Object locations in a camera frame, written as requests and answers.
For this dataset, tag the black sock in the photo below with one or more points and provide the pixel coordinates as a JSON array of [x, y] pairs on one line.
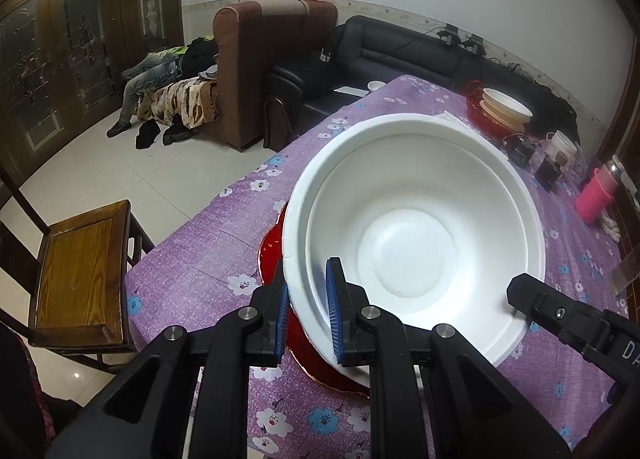
[[147, 134], [177, 131]]

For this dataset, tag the purple floral tablecloth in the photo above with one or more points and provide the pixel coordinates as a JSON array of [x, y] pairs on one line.
[[210, 239]]

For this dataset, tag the dark wooden glass-door cabinet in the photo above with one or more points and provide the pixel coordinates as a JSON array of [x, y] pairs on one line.
[[75, 39]]

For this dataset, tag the white foam bowl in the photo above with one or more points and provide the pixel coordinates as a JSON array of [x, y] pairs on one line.
[[505, 104], [415, 199]]

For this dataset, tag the bottle with pink knit sleeve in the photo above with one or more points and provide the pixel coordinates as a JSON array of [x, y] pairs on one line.
[[595, 199]]

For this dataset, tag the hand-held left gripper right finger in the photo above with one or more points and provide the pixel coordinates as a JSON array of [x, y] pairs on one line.
[[334, 314]]

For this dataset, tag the person's dark clothing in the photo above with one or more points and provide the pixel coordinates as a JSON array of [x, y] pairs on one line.
[[20, 389]]

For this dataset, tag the pale work gloves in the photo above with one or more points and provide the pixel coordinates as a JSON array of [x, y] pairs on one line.
[[611, 230]]

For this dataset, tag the black leather sofa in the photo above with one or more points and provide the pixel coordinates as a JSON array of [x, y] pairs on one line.
[[400, 59]]

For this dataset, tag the brown armchair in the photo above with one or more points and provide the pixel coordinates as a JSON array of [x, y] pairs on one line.
[[250, 79]]

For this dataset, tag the printed blanket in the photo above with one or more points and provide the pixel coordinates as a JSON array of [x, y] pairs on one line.
[[185, 99]]

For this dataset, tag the red glass plate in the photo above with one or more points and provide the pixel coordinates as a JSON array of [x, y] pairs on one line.
[[474, 89], [486, 119]]

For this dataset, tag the white plastic jar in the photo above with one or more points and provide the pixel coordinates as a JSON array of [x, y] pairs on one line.
[[565, 144]]

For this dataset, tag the white paper sheet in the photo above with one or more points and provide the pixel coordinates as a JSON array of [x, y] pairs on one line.
[[350, 91]]

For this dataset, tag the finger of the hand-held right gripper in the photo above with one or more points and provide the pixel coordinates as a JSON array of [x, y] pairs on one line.
[[545, 306]]

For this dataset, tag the dark glass jar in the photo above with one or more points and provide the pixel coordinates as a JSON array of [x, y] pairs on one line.
[[520, 151], [547, 174]]

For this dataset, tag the red scalloped plastic plate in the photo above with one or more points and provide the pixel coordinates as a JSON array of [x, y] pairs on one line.
[[272, 246]]

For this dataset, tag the green cloth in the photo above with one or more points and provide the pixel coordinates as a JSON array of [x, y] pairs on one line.
[[172, 51]]

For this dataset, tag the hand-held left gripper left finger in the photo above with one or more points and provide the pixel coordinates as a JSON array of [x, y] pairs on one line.
[[282, 319]]

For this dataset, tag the small white dish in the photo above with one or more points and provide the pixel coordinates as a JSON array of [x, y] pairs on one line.
[[376, 85]]

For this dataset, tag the dark wooden chair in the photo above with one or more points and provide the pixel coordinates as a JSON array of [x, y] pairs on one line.
[[75, 274]]

